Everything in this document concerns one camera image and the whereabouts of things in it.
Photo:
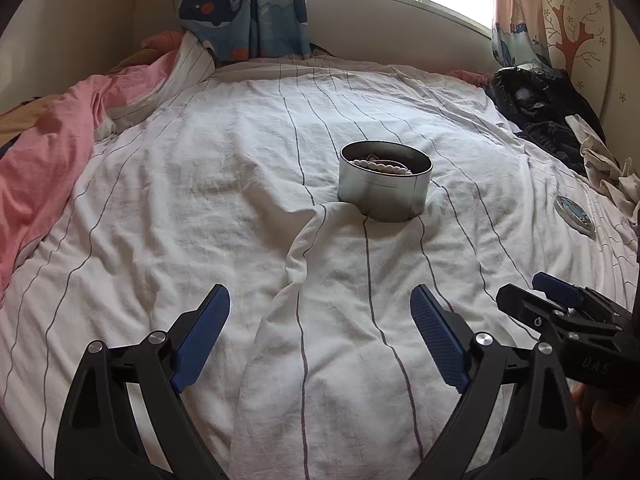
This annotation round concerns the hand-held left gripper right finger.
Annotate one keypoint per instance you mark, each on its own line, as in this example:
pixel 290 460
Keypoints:
pixel 440 345

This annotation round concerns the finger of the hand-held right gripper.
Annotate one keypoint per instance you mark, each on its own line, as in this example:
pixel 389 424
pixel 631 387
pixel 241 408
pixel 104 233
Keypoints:
pixel 555 287
pixel 530 305

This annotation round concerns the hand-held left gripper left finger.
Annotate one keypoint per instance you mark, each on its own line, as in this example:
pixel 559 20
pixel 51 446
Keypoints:
pixel 200 345

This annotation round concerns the silver round tin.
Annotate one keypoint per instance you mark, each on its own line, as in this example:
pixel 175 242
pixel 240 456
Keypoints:
pixel 380 195

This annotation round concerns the person's right hand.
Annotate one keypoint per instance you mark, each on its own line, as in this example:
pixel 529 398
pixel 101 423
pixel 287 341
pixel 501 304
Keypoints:
pixel 612 427

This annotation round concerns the round printed tin lid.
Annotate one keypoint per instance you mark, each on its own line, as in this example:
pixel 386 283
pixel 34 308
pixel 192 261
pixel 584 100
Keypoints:
pixel 575 212

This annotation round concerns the cream cloth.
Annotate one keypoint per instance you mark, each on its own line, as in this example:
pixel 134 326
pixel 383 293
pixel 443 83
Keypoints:
pixel 600 160

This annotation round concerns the dark blue cloth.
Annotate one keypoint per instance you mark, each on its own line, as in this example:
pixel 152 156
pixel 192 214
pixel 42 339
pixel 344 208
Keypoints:
pixel 550 142

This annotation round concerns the white striped duvet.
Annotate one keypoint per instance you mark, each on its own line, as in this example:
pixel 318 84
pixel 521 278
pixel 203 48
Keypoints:
pixel 200 185

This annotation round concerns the black jacket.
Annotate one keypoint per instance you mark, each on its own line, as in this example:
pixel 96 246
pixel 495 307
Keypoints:
pixel 540 95

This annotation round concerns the pink blanket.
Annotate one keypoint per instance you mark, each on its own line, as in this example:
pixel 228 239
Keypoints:
pixel 45 135

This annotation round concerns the peach whale print curtain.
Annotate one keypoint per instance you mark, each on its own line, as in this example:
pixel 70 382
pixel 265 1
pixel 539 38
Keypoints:
pixel 520 10

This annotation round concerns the tan bed sheet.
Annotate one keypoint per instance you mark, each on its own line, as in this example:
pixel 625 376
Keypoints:
pixel 12 120

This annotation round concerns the salmon red pillow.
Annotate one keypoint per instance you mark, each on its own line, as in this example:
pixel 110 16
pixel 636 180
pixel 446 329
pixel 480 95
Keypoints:
pixel 162 40

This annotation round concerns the tree wall sticker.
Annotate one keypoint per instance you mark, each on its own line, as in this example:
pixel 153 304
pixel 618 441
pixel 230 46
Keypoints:
pixel 570 40

